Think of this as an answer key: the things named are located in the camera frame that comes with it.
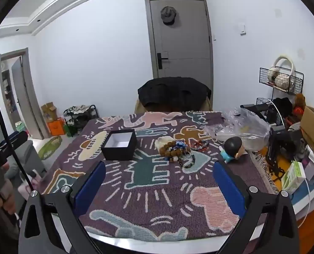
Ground dark bead bracelet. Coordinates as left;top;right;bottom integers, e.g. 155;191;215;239
181;153;197;169

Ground small cardboard boxes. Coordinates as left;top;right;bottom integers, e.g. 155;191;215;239
41;102;58;124

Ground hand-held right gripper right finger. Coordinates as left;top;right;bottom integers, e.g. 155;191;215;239
212;160;300;254

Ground open grey side door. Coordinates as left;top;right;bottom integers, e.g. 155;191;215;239
0;48;45;140

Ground black-haired doll figurine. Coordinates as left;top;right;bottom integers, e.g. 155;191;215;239
220;136;248;164

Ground black jacket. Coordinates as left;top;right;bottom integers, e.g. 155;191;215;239
138;77;211;112

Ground black wire wall basket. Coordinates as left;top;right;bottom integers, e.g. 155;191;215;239
259;67;304;96

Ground red string bracelet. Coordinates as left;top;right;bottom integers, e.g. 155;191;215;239
189;140;210;152

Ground black desk device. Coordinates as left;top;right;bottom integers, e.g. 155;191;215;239
240;103;275;124

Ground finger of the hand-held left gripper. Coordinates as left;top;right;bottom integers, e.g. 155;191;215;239
4;131;29;153

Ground brown plush bear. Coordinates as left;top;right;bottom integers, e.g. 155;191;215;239
294;93;306;117

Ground small black wire basket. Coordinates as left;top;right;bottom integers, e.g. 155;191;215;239
256;98;274;109

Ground large cardboard box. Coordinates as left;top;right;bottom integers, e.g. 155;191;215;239
300;106;314;169

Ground grey hat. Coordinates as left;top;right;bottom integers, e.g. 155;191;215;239
160;5;177;26

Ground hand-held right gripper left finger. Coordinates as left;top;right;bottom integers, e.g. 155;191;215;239
19;161;106;254

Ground green floor mat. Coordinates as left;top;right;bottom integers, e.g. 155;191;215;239
38;136;63;161

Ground printed blanket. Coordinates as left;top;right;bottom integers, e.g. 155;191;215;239
39;111;281;242

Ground black door handle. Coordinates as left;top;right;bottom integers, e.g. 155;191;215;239
157;53;169;70

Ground white cable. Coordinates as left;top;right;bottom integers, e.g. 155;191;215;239
296;178;313;228

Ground white headphones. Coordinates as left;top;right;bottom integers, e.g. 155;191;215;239
270;55;295;85

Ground black shoe rack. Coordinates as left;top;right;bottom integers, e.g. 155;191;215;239
63;105;99;137

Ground green tissue box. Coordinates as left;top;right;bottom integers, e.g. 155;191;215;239
281;161;307;194

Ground black jewelry box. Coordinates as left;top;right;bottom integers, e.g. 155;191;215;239
101;129;137;161

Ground black stand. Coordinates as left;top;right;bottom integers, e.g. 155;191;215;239
266;126;305;166

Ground clear plastic bag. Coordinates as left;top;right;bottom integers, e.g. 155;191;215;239
204;108;270;150

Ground white organza pouch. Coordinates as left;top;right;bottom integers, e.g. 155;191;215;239
155;136;174;151

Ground grey ottoman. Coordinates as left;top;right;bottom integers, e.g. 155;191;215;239
22;140;47;178

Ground brown wooden bead bracelet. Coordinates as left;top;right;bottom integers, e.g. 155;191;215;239
159;141;179;157

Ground tan chair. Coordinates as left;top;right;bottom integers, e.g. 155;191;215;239
134;97;213;113

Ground orange box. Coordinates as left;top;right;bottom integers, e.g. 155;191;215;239
47;119;66;138

